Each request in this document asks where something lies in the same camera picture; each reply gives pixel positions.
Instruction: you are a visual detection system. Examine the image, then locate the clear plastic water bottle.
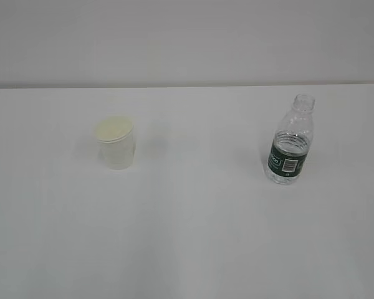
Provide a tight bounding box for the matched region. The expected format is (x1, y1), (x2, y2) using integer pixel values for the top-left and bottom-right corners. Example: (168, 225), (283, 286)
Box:
(266, 94), (315, 185)

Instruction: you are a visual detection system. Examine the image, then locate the white paper cup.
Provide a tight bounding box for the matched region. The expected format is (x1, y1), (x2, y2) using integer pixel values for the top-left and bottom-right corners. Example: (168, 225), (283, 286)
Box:
(95, 116), (135, 170)

